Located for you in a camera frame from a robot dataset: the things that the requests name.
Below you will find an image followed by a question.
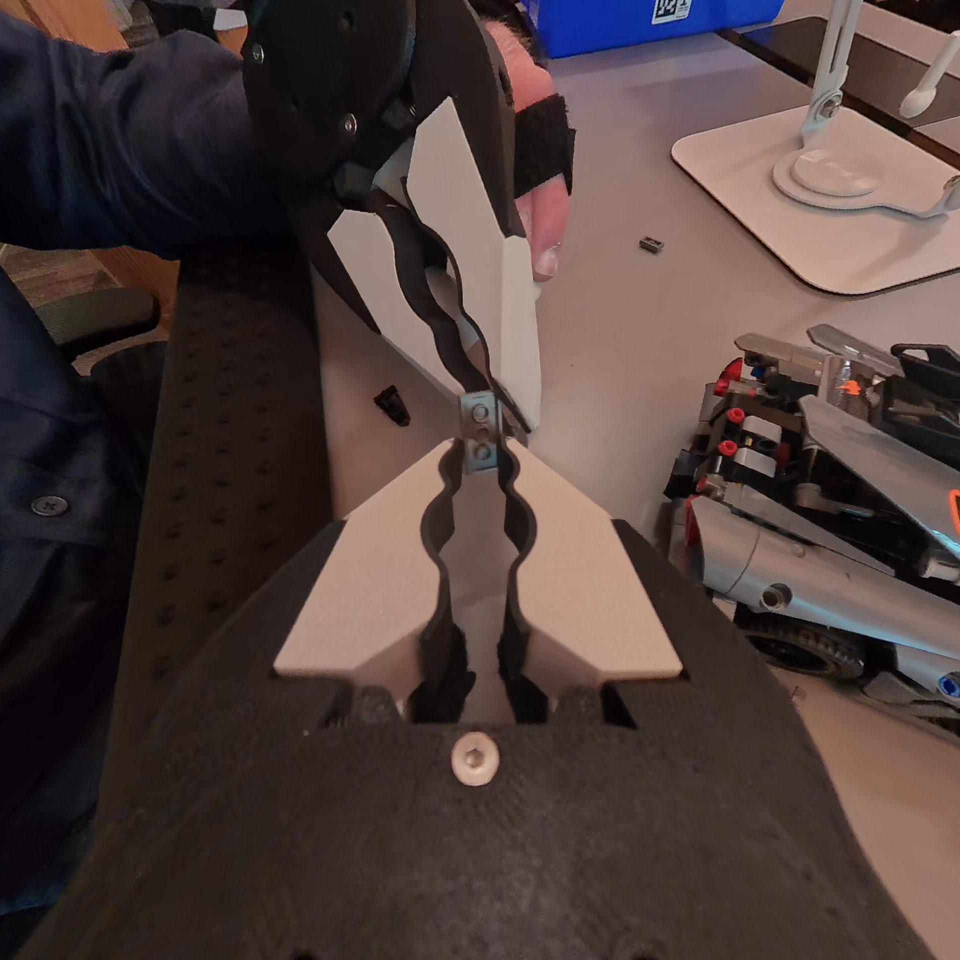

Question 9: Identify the layered plywood board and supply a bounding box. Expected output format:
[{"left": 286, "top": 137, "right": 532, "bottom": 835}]
[{"left": 18, "top": 0, "right": 129, "bottom": 50}]

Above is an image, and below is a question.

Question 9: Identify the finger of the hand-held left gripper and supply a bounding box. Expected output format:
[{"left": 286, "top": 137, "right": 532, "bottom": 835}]
[
  {"left": 405, "top": 96, "right": 543, "bottom": 436},
  {"left": 326, "top": 208, "right": 485, "bottom": 402}
]

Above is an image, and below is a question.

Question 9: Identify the person's left forearm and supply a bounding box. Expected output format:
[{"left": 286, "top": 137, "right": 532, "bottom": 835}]
[{"left": 0, "top": 15, "right": 301, "bottom": 260}]

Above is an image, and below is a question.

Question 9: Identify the person's dark jacket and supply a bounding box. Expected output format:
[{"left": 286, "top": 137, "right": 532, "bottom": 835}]
[{"left": 0, "top": 262, "right": 174, "bottom": 924}]

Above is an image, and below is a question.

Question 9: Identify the white desk stand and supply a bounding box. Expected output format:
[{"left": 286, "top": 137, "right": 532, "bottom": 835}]
[{"left": 671, "top": 0, "right": 960, "bottom": 295}]

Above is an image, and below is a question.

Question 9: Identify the thin wire with white plug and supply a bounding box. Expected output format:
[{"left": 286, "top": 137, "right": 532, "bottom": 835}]
[{"left": 898, "top": 30, "right": 960, "bottom": 121}]

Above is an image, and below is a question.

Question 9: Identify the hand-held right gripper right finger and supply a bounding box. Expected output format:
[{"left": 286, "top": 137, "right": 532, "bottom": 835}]
[{"left": 497, "top": 437, "right": 685, "bottom": 712}]

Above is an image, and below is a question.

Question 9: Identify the blue bin with square tag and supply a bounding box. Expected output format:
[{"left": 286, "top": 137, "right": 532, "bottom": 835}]
[{"left": 540, "top": 0, "right": 785, "bottom": 60}]

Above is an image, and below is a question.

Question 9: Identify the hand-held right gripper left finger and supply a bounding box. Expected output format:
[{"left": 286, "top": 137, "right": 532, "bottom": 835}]
[{"left": 272, "top": 438, "right": 460, "bottom": 710}]

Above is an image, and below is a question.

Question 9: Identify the grey lego car model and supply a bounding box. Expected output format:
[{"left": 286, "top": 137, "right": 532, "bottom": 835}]
[{"left": 663, "top": 322, "right": 960, "bottom": 744}]

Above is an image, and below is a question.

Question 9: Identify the person's left hand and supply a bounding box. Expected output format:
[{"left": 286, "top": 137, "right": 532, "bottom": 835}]
[{"left": 480, "top": 16, "right": 577, "bottom": 285}]

